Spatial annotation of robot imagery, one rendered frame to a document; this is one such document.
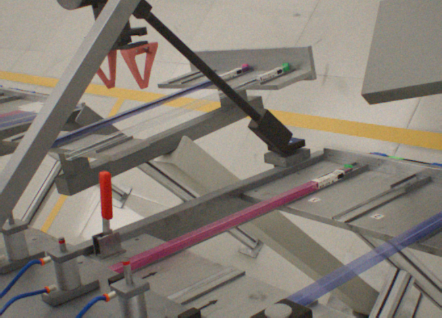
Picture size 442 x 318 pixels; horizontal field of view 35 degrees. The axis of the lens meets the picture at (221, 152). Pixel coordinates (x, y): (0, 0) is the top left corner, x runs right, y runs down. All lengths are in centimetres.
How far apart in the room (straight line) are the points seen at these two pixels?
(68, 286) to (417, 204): 51
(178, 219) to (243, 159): 142
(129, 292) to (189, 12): 267
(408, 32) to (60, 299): 97
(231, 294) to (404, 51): 78
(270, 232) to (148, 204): 118
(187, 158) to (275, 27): 148
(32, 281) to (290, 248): 90
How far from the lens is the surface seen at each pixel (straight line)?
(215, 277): 82
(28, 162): 51
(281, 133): 65
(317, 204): 101
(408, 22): 148
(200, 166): 134
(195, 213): 102
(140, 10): 55
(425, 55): 140
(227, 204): 106
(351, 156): 116
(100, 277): 72
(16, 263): 78
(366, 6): 253
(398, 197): 102
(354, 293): 178
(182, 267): 85
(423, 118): 211
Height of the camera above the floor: 157
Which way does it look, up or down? 39 degrees down
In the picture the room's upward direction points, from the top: 50 degrees counter-clockwise
